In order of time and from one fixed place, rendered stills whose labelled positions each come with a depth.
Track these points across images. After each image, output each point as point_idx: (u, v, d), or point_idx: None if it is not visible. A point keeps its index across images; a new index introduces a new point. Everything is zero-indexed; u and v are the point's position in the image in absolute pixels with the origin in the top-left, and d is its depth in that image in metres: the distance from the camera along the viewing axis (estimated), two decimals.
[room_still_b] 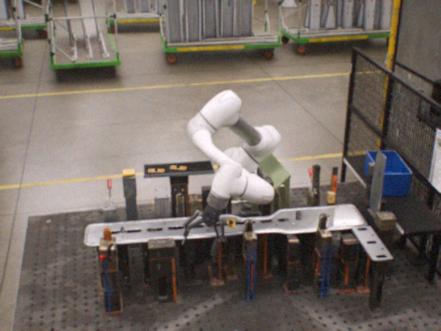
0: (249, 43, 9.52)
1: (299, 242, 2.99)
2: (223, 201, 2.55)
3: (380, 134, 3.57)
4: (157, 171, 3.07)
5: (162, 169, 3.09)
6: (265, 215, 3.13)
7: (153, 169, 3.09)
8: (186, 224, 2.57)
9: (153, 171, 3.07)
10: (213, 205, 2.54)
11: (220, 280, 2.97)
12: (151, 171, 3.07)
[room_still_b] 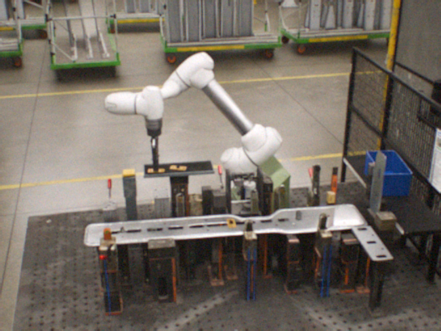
0: (249, 43, 9.52)
1: (299, 242, 2.99)
2: (162, 119, 2.98)
3: (380, 134, 3.57)
4: (157, 171, 3.07)
5: (162, 169, 3.09)
6: (265, 215, 3.13)
7: (153, 169, 3.09)
8: (157, 156, 3.00)
9: (153, 171, 3.07)
10: (161, 127, 2.96)
11: (220, 280, 2.97)
12: (151, 171, 3.07)
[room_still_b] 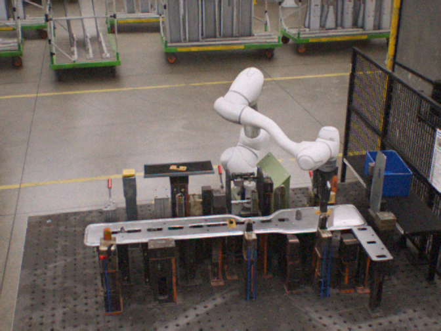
0: (249, 43, 9.52)
1: (299, 242, 2.99)
2: None
3: (380, 134, 3.57)
4: (325, 213, 2.95)
5: (328, 210, 2.97)
6: (265, 215, 3.13)
7: (319, 211, 2.97)
8: (329, 198, 2.88)
9: (321, 213, 2.94)
10: (335, 168, 2.84)
11: (220, 280, 2.97)
12: (319, 213, 2.94)
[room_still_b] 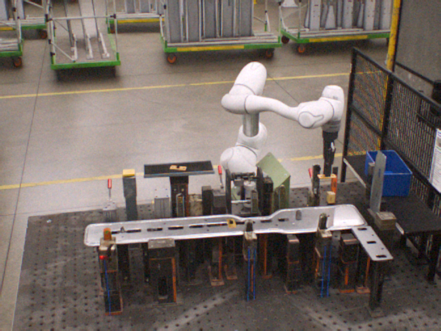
0: (249, 43, 9.52)
1: (299, 242, 2.99)
2: None
3: (380, 134, 3.57)
4: (329, 176, 2.87)
5: (332, 175, 2.89)
6: (265, 215, 3.13)
7: (322, 175, 2.88)
8: (333, 160, 2.80)
9: (325, 177, 2.86)
10: (340, 129, 2.76)
11: (220, 280, 2.97)
12: (323, 177, 2.86)
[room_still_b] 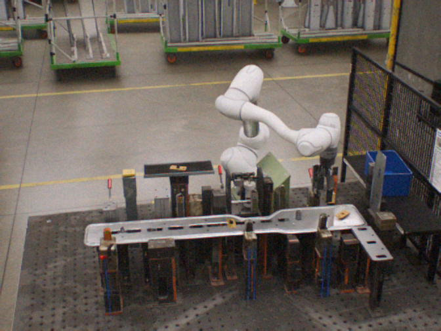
0: (249, 43, 9.52)
1: (299, 242, 2.99)
2: None
3: (380, 134, 3.57)
4: (343, 215, 2.96)
5: (337, 215, 2.96)
6: (265, 215, 3.13)
7: (342, 212, 2.99)
8: (334, 186, 2.80)
9: (346, 214, 2.97)
10: (336, 155, 2.81)
11: (220, 280, 2.97)
12: (347, 213, 2.98)
